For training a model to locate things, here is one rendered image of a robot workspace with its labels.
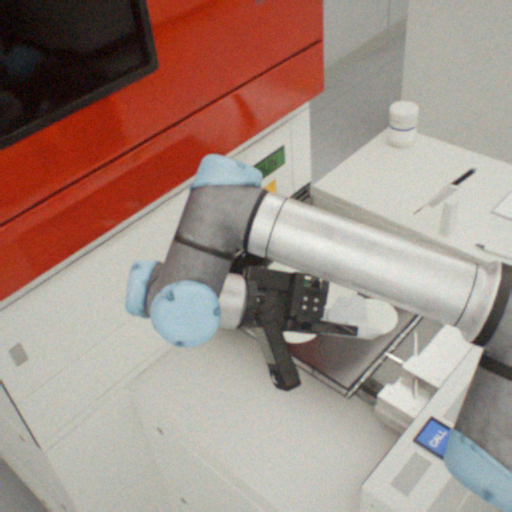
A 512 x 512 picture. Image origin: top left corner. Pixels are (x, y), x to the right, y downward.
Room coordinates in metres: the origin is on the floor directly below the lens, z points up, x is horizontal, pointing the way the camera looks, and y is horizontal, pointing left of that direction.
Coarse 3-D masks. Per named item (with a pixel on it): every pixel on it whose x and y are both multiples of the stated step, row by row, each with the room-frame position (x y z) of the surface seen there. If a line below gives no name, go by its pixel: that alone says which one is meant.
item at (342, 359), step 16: (400, 320) 0.82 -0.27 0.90; (320, 336) 0.80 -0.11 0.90; (336, 336) 0.80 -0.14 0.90; (384, 336) 0.78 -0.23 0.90; (304, 352) 0.77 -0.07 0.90; (320, 352) 0.76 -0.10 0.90; (336, 352) 0.76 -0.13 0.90; (352, 352) 0.75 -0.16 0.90; (368, 352) 0.75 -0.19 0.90; (320, 368) 0.72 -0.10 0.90; (336, 368) 0.72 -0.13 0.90; (352, 368) 0.72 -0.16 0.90; (352, 384) 0.68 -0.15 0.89
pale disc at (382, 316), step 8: (368, 304) 0.87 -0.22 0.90; (376, 304) 0.87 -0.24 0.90; (384, 304) 0.87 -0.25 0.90; (368, 312) 0.85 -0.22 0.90; (376, 312) 0.85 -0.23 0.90; (384, 312) 0.85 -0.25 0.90; (392, 312) 0.84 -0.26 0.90; (368, 320) 0.83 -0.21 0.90; (376, 320) 0.83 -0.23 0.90; (384, 320) 0.82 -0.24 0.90; (392, 320) 0.82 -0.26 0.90; (376, 328) 0.81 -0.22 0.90; (384, 328) 0.80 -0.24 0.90; (392, 328) 0.80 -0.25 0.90
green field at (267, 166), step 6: (282, 150) 1.15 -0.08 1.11; (270, 156) 1.12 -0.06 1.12; (276, 156) 1.14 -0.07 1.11; (282, 156) 1.15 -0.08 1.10; (264, 162) 1.11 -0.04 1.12; (270, 162) 1.12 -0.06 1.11; (276, 162) 1.14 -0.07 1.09; (282, 162) 1.15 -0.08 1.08; (258, 168) 1.10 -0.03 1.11; (264, 168) 1.11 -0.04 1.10; (270, 168) 1.12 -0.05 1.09; (276, 168) 1.13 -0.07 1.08; (264, 174) 1.11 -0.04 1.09
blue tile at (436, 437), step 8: (432, 424) 0.54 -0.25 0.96; (424, 432) 0.53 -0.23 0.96; (432, 432) 0.53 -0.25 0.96; (440, 432) 0.53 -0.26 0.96; (448, 432) 0.52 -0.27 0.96; (424, 440) 0.51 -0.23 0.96; (432, 440) 0.51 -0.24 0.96; (440, 440) 0.51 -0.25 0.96; (448, 440) 0.51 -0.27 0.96; (432, 448) 0.50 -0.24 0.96; (440, 448) 0.50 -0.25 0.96
